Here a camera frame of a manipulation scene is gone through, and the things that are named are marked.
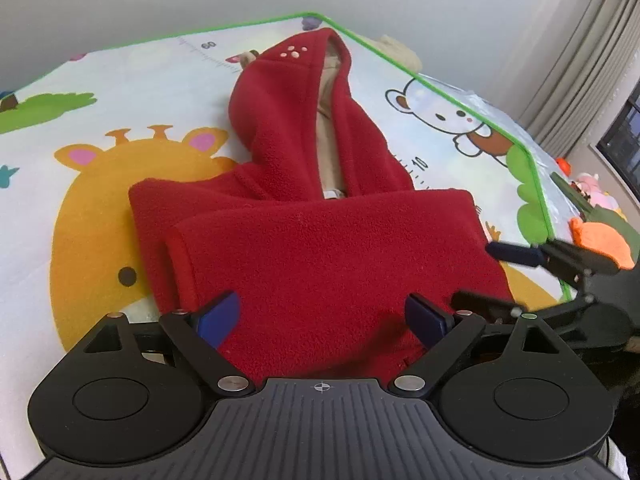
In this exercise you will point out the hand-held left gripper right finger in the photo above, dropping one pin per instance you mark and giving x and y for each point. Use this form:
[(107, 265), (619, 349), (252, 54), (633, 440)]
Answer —
[(425, 317)]

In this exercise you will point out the dark green plush toy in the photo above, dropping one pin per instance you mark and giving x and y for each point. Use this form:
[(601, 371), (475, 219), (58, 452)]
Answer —
[(575, 195)]

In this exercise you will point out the red hooded fleece jacket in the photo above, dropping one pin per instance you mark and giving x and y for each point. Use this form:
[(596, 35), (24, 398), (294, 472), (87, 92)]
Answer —
[(310, 240)]

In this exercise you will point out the grey curtain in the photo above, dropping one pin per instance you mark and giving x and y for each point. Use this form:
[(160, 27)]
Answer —
[(585, 45)]

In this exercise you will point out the cartoon animal play mat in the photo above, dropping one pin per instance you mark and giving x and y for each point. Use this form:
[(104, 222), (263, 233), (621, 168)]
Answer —
[(150, 90)]

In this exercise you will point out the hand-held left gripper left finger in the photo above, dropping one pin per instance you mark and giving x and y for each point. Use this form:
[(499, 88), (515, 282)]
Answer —
[(220, 316)]

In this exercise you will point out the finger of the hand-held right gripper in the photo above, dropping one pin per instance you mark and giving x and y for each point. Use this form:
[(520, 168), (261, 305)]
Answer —
[(517, 255), (487, 304)]

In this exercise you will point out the pink plush toy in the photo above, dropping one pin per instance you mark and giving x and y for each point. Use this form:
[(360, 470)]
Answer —
[(597, 191)]

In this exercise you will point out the beige pillow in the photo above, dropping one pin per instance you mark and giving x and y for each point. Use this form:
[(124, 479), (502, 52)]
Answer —
[(397, 52)]

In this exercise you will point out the dark window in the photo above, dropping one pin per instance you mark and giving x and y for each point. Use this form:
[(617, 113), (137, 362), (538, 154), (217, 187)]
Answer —
[(622, 145)]

